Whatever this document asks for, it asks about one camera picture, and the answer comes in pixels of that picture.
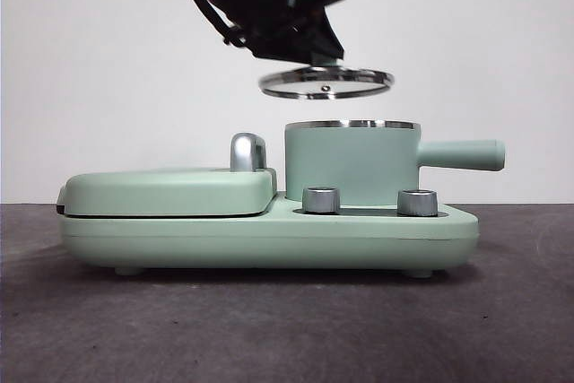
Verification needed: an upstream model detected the silver control knob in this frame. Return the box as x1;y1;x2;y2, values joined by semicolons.
396;187;439;217
301;185;341;213

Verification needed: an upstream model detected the mint green breakfast machine base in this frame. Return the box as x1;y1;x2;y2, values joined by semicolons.
60;192;481;277

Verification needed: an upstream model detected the black cable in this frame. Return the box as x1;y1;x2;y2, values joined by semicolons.
183;0;246;48

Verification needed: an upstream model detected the mint green grill lid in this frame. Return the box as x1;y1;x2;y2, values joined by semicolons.
57;166;280;219

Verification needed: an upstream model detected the mint green handled pot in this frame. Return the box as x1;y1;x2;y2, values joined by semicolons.
283;118;508;205

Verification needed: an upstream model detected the chrome grill lid handle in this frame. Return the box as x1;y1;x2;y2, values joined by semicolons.
230;132;270;173

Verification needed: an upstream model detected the glass pot lid green knob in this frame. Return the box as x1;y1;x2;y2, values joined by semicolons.
258;57;396;100

